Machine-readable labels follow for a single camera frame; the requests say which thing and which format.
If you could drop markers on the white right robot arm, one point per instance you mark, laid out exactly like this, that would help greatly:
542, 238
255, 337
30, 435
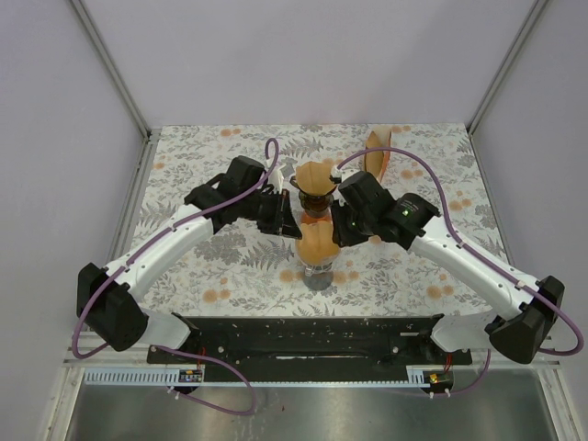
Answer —
523, 307

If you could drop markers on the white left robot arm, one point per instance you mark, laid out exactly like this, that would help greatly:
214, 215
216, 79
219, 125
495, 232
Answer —
108, 297

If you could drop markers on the grey glass carafe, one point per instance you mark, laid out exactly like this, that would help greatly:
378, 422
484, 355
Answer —
318, 281

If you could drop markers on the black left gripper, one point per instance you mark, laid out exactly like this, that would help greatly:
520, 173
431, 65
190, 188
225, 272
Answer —
283, 222

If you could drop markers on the clear glass dripper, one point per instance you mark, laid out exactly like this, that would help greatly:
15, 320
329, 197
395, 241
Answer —
317, 267

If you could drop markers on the aluminium frame rail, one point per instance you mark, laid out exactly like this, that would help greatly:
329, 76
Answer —
137, 354

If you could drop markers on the white slotted cable duct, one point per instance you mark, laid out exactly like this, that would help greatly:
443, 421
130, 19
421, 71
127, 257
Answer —
406, 377

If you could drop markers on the coffee filter pack orange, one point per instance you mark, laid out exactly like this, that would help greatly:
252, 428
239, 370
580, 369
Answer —
377, 162

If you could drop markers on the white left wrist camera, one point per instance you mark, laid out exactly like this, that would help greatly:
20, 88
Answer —
275, 178

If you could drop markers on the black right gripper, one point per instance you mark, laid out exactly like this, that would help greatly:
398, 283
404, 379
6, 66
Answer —
341, 235

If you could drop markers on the olive green glass dripper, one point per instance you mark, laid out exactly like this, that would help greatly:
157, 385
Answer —
313, 202

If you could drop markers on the floral table mat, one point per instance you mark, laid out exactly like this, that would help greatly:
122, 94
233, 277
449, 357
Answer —
241, 272

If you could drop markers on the brown paper coffee filter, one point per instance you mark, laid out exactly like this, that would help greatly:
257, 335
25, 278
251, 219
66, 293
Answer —
314, 178
317, 248

